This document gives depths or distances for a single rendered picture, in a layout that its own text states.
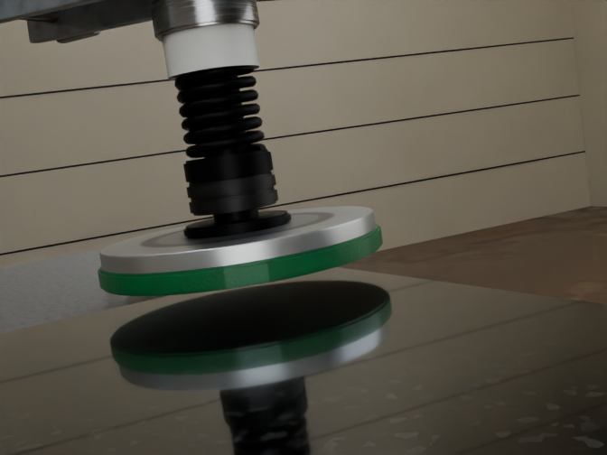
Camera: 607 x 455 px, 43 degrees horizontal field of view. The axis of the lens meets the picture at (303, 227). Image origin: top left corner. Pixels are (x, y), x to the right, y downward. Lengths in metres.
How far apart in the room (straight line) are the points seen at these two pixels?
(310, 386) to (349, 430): 0.06
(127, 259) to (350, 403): 0.26
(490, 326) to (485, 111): 6.26
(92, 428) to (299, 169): 5.48
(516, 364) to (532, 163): 6.60
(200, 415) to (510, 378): 0.13
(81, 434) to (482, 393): 0.16
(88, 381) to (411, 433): 0.20
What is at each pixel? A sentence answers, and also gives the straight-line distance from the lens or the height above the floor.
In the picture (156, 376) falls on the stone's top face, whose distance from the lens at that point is 0.40.
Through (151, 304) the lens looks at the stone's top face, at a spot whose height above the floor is 0.83.
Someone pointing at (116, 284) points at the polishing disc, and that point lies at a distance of 0.55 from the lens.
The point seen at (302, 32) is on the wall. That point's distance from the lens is 5.92.
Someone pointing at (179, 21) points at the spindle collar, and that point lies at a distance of 0.57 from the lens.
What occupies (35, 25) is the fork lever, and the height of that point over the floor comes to 1.08.
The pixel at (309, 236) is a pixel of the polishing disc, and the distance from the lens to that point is 0.51.
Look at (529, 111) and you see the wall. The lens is 6.93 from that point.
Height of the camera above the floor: 0.94
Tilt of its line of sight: 6 degrees down
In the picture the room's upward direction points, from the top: 8 degrees counter-clockwise
